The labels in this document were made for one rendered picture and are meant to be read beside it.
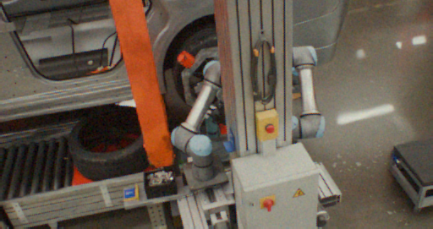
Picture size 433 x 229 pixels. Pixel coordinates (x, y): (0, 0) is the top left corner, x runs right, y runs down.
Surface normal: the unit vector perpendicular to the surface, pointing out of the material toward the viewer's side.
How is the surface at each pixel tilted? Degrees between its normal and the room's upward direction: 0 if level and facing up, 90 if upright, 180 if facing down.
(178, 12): 90
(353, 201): 0
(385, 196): 0
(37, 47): 50
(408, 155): 0
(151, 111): 90
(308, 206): 90
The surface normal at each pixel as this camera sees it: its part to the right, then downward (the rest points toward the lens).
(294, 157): -0.09, -0.79
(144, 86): 0.18, 0.59
